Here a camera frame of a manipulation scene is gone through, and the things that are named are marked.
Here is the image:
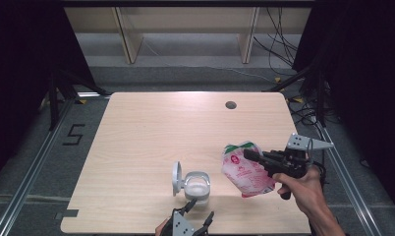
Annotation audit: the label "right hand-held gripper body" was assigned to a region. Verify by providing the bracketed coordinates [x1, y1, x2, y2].
[265, 132, 334, 180]

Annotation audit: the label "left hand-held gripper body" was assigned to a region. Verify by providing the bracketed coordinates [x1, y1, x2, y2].
[160, 210, 208, 236]

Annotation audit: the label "clear jar with grey lid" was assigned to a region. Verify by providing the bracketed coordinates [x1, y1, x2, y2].
[171, 160, 212, 207]

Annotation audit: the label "pink and white plastic bag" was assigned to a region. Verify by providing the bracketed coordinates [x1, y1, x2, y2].
[220, 141, 277, 199]

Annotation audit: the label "person's left hand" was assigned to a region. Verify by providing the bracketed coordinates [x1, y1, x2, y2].
[154, 218, 170, 236]

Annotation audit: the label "person's right hand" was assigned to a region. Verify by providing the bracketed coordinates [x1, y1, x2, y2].
[271, 164, 324, 214]

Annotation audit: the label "black metal stand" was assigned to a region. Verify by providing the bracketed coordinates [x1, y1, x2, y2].
[263, 61, 328, 128]
[47, 68, 112, 132]

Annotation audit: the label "dark curtain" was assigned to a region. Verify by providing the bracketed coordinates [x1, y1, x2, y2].
[0, 0, 97, 186]
[292, 0, 395, 225]

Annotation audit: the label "beige wooden shelf unit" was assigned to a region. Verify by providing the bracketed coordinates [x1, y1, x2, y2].
[65, 6, 312, 65]

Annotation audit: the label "black floor cables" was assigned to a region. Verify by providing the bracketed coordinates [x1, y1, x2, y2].
[285, 93, 343, 200]

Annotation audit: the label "aluminium floor rail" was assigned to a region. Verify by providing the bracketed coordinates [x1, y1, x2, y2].
[0, 97, 76, 236]
[315, 123, 384, 236]

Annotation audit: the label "tangle of hanging black cables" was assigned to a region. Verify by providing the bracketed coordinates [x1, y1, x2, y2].
[253, 6, 300, 77]

